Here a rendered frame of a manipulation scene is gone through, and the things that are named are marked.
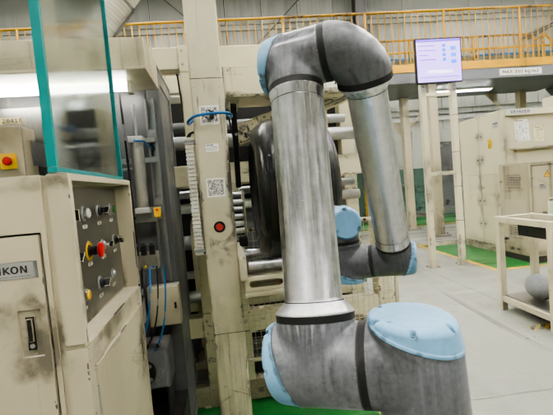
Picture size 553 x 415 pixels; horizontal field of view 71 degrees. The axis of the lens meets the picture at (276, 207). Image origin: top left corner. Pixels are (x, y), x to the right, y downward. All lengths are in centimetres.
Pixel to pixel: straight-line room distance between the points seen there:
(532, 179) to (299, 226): 502
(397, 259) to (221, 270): 79
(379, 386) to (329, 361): 9
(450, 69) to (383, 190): 466
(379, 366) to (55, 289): 67
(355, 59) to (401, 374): 56
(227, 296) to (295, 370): 95
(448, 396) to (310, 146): 48
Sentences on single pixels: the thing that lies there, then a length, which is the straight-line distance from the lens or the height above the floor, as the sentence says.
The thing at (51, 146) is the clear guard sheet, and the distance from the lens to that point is 93.
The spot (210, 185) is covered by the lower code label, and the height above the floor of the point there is 123.
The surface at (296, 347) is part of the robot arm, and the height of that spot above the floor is 92.
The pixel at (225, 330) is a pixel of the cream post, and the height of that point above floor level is 63.
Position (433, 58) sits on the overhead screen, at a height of 263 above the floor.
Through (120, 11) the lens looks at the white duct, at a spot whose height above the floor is 206.
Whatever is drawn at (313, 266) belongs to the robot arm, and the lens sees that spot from 71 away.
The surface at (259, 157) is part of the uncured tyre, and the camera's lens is 144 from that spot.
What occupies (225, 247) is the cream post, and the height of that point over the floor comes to 97.
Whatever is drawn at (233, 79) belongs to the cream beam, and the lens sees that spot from 191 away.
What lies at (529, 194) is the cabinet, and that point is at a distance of 562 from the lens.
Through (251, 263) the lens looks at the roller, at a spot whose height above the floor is 91.
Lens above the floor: 120
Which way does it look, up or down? 3 degrees down
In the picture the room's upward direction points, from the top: 5 degrees counter-clockwise
